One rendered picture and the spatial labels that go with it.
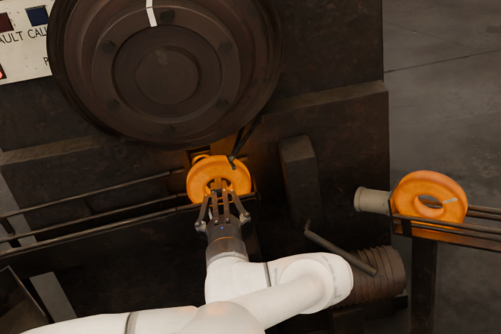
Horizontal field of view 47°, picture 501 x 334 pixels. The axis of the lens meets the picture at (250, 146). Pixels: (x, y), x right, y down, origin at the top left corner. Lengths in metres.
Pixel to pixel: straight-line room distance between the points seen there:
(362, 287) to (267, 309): 0.59
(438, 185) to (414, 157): 1.32
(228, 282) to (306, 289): 0.20
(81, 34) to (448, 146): 1.90
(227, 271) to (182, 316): 0.56
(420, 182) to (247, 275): 0.43
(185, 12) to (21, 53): 0.45
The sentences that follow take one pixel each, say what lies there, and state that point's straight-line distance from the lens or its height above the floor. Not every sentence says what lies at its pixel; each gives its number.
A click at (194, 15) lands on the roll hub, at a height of 1.22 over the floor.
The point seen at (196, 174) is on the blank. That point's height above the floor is 0.79.
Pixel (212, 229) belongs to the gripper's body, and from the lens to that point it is 1.26.
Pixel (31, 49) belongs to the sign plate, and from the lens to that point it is 1.36.
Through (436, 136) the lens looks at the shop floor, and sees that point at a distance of 2.75.
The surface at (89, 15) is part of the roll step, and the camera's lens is 1.13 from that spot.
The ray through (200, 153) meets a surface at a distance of 1.47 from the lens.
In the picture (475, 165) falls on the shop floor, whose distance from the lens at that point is 2.60.
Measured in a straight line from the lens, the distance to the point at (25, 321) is 1.48.
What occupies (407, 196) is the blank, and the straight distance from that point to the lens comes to 1.35.
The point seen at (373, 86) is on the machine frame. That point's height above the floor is 0.87.
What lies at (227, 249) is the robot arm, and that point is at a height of 0.77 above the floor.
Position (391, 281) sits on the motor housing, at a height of 0.50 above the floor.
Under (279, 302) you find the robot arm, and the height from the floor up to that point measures 0.90.
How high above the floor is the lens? 1.62
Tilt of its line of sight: 36 degrees down
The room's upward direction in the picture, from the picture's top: 11 degrees counter-clockwise
